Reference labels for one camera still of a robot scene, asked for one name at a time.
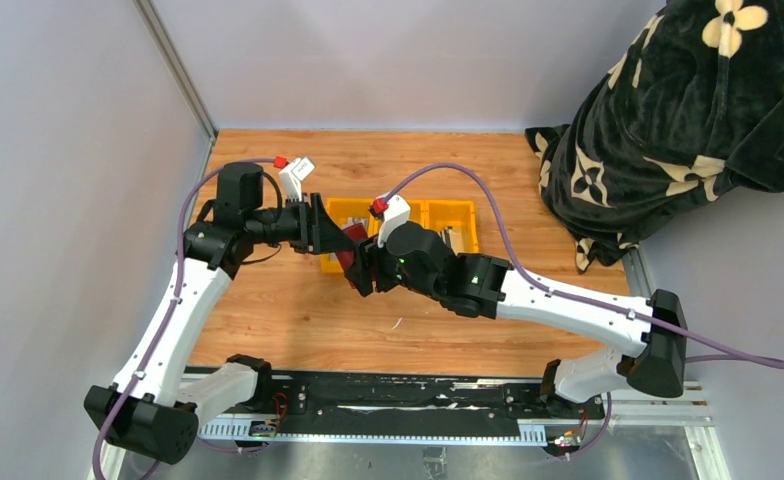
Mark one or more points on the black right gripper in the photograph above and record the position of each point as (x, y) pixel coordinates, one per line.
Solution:
(369, 255)

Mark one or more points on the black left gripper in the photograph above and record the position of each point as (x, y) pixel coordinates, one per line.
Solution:
(318, 232)

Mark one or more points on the red leather card holder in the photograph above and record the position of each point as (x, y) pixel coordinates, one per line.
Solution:
(352, 245)

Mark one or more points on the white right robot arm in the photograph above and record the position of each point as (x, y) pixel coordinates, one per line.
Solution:
(644, 347)

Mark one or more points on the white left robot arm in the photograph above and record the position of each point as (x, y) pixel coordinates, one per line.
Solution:
(145, 409)

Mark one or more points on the silver VIP card front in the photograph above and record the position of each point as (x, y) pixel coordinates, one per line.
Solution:
(357, 220)

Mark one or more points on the yellow bin with black holder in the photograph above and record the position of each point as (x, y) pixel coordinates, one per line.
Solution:
(417, 211)

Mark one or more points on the beige striped cards in bin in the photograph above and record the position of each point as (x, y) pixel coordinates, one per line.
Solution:
(454, 238)

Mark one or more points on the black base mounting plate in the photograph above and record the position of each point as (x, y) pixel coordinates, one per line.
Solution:
(398, 406)

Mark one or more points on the black floral blanket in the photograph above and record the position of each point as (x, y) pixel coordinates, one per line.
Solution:
(693, 109)

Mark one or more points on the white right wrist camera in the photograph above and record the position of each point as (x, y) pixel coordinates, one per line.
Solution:
(395, 212)

